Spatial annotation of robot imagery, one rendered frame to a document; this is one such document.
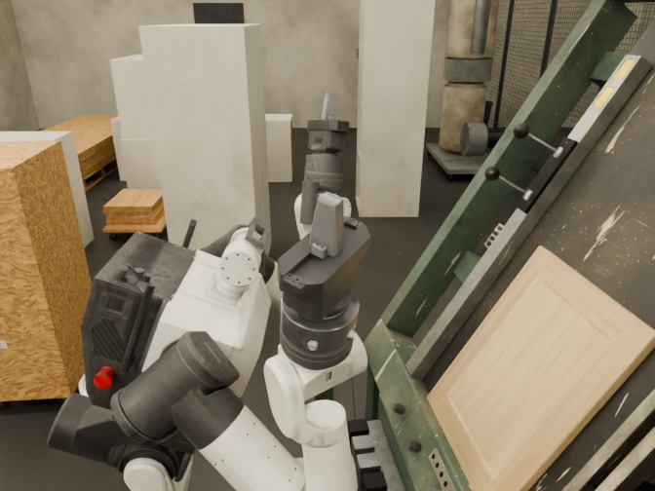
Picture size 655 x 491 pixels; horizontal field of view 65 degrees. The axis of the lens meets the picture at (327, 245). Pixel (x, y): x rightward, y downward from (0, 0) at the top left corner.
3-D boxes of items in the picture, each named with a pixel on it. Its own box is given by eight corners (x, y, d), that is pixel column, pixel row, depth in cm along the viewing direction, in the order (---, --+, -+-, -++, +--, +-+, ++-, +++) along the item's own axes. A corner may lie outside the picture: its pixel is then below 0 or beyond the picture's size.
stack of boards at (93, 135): (85, 143, 792) (79, 114, 773) (152, 143, 793) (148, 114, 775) (-8, 194, 567) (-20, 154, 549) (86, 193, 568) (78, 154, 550)
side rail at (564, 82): (406, 328, 170) (379, 317, 167) (623, 17, 140) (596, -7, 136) (412, 338, 165) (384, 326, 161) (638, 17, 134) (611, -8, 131)
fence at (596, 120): (416, 369, 146) (404, 364, 145) (637, 63, 119) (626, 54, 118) (422, 380, 141) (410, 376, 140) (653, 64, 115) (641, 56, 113)
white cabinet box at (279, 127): (248, 171, 648) (244, 114, 619) (293, 171, 649) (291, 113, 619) (243, 181, 607) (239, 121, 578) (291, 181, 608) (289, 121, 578)
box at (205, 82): (202, 242, 445) (178, 23, 373) (271, 242, 446) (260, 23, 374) (175, 293, 363) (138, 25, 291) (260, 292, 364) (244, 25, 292)
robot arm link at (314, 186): (357, 176, 117) (352, 225, 119) (318, 172, 123) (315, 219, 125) (330, 174, 108) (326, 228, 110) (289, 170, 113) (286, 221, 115)
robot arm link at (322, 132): (330, 124, 123) (327, 173, 125) (296, 119, 118) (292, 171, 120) (363, 123, 113) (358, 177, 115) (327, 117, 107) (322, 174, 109)
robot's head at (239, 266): (210, 288, 87) (225, 245, 84) (221, 262, 96) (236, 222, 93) (246, 301, 88) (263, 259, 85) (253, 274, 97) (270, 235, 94)
